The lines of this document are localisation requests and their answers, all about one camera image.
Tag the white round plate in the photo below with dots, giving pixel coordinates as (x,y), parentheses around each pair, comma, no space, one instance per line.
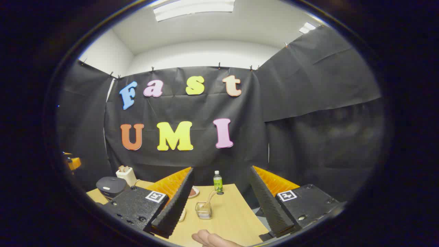
(194,192)

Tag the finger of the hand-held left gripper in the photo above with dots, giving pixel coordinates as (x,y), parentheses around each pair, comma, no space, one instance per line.
(74,163)

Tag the clear container of rice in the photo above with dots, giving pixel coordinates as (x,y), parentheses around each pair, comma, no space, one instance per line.
(182,215)

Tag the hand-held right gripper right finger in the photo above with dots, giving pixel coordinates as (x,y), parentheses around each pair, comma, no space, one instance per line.
(267,202)

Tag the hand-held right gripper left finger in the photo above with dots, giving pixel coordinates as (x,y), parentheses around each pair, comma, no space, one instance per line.
(178,202)

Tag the long ceiling light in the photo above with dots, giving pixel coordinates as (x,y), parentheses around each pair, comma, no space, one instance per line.
(192,8)

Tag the wooden spoon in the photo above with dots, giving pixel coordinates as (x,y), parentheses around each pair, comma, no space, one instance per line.
(210,197)

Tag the black silver rice cooker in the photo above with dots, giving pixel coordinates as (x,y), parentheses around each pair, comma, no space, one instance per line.
(109,185)

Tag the green label drink bottle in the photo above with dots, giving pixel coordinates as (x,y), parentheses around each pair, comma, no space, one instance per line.
(218,183)

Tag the cream toaster with bread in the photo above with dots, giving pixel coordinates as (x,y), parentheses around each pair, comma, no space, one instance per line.
(128,176)

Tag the small ceiling light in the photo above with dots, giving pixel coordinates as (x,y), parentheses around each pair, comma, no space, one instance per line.
(307,28)

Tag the black backdrop cloth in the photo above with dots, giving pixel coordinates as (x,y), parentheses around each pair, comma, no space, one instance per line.
(205,109)

